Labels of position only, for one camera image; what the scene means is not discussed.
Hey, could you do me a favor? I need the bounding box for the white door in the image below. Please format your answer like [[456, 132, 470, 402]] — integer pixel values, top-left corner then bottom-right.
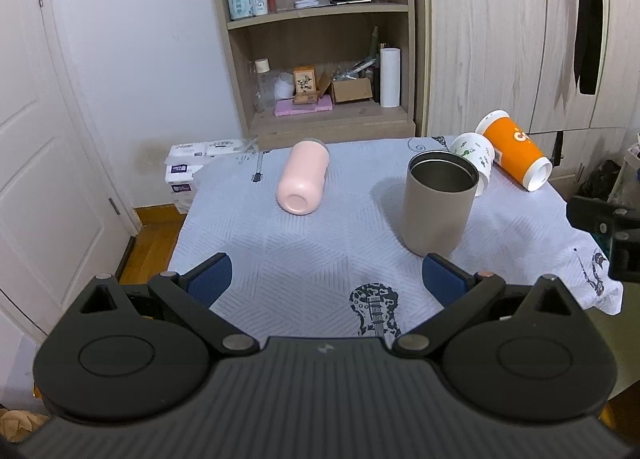
[[1, 0, 130, 341]]

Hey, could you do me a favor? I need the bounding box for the small cardboard box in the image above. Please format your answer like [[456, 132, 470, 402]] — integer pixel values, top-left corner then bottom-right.
[[317, 71, 373, 104]]

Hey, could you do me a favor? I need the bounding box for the pink flat box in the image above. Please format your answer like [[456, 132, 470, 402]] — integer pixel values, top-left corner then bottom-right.
[[273, 95, 333, 117]]

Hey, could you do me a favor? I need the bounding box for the wooden wardrobe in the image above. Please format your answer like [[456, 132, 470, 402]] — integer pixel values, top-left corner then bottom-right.
[[416, 0, 639, 196]]

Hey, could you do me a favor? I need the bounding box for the wooden shelf unit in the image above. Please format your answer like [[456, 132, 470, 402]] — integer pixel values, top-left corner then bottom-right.
[[214, 0, 416, 149]]

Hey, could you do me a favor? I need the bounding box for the taupe metal tumbler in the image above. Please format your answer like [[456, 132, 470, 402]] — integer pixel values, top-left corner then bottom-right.
[[400, 150, 480, 257]]

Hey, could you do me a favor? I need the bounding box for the white paper towel roll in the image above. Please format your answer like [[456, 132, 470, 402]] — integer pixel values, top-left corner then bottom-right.
[[380, 48, 401, 108]]

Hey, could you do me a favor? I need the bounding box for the white patterned tablecloth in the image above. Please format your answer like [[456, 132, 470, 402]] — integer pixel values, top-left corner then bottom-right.
[[169, 138, 624, 340]]

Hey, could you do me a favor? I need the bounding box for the tissue pack stack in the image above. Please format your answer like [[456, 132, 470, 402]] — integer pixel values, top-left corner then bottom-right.
[[165, 138, 246, 214]]

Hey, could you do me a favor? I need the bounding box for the clear bottle beige cap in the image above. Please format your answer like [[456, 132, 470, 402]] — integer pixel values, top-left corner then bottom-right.
[[254, 58, 273, 112]]

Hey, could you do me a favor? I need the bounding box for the orange paper cup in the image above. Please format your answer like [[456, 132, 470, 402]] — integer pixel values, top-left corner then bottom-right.
[[475, 109, 552, 193]]

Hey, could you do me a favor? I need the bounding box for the white floral paper cup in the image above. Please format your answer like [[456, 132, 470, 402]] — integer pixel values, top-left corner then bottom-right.
[[449, 132, 495, 197]]

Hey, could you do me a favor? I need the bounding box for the floral wooden box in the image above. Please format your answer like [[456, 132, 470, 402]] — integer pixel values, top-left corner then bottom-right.
[[293, 66, 318, 105]]

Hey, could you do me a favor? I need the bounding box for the pink tumbler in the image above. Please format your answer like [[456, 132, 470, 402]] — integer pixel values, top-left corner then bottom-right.
[[277, 138, 330, 216]]

